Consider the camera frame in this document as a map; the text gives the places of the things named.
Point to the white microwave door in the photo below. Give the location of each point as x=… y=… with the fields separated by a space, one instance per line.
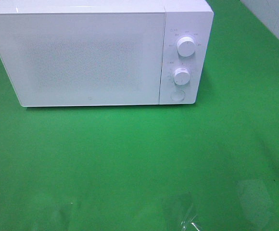
x=83 y=59

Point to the round door release button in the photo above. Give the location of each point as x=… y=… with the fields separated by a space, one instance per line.
x=178 y=95

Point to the white microwave oven body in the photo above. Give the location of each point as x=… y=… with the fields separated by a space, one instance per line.
x=192 y=18

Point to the white microwave knob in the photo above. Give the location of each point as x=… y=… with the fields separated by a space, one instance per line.
x=186 y=46
x=181 y=76

